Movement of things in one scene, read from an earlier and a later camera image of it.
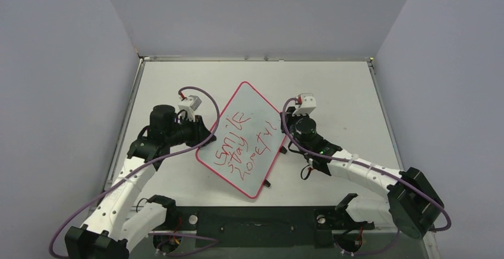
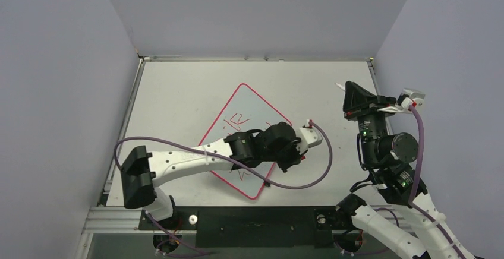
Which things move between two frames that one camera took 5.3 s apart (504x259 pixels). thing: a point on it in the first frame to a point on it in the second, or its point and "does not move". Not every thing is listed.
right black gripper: x=286 y=119 to x=363 y=113
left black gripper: x=199 y=132 to x=295 y=159
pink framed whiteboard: x=249 y=135 does not move
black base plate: x=262 y=227 does not move
